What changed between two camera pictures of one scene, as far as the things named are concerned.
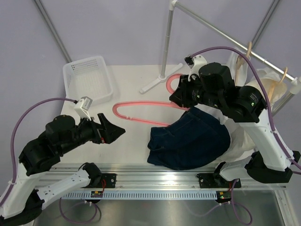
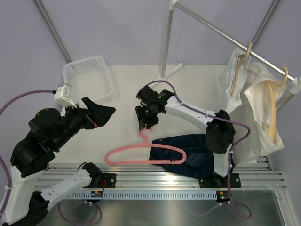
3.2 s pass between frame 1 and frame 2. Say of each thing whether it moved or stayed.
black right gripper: moved
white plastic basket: stayed
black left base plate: stayed
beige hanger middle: stayed
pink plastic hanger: moved
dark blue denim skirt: moved
